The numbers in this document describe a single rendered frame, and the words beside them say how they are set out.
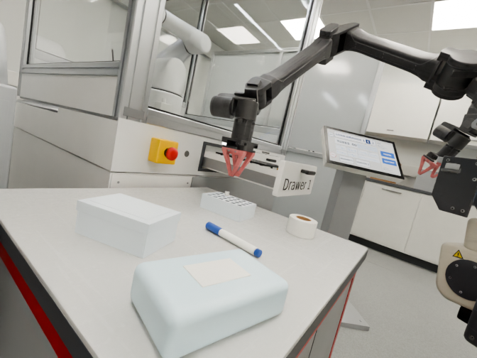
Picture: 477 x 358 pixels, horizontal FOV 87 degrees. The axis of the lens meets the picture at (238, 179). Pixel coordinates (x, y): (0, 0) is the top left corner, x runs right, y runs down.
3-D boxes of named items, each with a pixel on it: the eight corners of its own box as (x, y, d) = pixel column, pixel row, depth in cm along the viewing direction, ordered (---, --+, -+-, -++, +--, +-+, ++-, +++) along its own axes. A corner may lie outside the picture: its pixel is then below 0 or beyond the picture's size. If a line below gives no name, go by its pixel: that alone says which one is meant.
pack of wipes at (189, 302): (234, 273, 36) (240, 244, 36) (284, 316, 29) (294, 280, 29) (125, 297, 26) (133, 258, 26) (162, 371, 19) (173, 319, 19)
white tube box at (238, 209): (253, 217, 68) (256, 204, 68) (238, 222, 61) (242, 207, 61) (216, 204, 74) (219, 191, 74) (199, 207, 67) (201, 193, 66)
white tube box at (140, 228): (175, 241, 43) (181, 212, 42) (143, 259, 34) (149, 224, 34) (116, 219, 46) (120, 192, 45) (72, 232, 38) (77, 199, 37)
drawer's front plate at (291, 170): (310, 194, 98) (317, 166, 96) (276, 197, 74) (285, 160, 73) (306, 192, 99) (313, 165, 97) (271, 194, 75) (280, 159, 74)
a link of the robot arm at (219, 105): (263, 77, 68) (264, 104, 75) (224, 73, 72) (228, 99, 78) (247, 102, 61) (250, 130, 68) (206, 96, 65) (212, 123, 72)
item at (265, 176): (305, 189, 97) (309, 174, 97) (275, 190, 76) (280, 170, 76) (227, 166, 120) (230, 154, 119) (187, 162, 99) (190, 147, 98)
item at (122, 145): (280, 179, 150) (285, 155, 148) (110, 171, 67) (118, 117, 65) (177, 150, 204) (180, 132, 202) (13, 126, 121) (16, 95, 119)
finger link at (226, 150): (216, 173, 67) (222, 138, 66) (228, 173, 74) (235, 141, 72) (238, 179, 64) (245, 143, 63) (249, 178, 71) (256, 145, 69)
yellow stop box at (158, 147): (176, 165, 78) (180, 143, 77) (157, 163, 72) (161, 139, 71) (166, 162, 81) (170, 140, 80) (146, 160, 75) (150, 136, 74)
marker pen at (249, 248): (261, 257, 44) (263, 248, 44) (256, 259, 43) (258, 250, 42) (209, 228, 53) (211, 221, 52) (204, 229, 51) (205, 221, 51)
